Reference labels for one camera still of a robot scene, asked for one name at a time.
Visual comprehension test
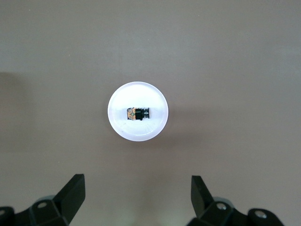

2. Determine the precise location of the pale pink round plate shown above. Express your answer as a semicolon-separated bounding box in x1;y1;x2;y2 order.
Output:
107;81;169;142

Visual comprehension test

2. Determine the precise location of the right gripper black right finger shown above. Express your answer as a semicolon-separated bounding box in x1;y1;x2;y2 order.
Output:
188;175;285;226

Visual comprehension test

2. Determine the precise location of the orange and black switch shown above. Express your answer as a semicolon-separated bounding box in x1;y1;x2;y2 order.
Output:
126;107;151;121

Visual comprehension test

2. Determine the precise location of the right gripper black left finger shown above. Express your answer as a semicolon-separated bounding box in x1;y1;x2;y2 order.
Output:
0;173;86;226

